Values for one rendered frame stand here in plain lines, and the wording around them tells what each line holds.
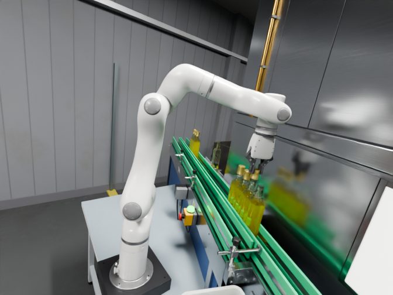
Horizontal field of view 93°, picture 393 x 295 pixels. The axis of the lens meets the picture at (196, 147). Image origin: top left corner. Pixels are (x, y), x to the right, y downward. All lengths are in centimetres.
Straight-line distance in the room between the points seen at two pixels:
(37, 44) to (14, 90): 56
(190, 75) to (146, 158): 35
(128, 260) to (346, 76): 107
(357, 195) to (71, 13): 297
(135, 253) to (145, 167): 37
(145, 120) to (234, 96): 34
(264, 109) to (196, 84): 26
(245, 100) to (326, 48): 37
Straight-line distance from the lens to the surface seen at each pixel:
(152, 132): 70
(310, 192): 82
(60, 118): 292
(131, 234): 88
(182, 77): 72
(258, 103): 69
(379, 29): 83
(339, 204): 75
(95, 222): 146
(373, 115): 75
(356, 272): 78
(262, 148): 81
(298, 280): 81
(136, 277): 101
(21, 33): 291
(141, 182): 75
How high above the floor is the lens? 161
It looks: 14 degrees down
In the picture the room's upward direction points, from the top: 9 degrees clockwise
